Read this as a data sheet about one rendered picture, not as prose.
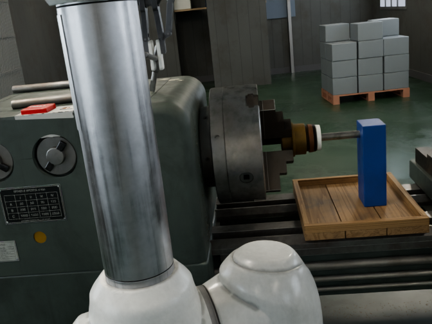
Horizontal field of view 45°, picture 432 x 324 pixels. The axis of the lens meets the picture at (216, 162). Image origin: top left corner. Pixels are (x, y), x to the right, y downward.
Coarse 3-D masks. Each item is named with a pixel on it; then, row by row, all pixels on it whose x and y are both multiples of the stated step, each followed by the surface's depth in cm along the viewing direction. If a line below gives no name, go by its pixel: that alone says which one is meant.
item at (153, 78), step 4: (156, 48) 125; (156, 52) 125; (156, 60) 126; (156, 64) 126; (152, 72) 128; (156, 72) 128; (152, 76) 128; (156, 76) 128; (152, 80) 128; (156, 80) 129; (152, 84) 129; (152, 88) 129
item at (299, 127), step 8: (296, 128) 137; (304, 128) 137; (312, 128) 137; (296, 136) 136; (304, 136) 136; (312, 136) 136; (288, 144) 137; (296, 144) 136; (304, 144) 136; (312, 144) 136; (296, 152) 138; (304, 152) 138
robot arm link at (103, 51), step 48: (48, 0) 62; (96, 0) 61; (96, 48) 62; (96, 96) 64; (144, 96) 66; (96, 144) 66; (144, 144) 67; (96, 192) 68; (144, 192) 68; (144, 240) 69; (96, 288) 73; (144, 288) 71; (192, 288) 75
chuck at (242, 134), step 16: (224, 96) 131; (240, 96) 130; (224, 112) 128; (240, 112) 127; (256, 112) 127; (224, 128) 126; (240, 128) 126; (256, 128) 126; (240, 144) 126; (256, 144) 125; (240, 160) 126; (256, 160) 126; (256, 176) 128; (240, 192) 132; (256, 192) 132
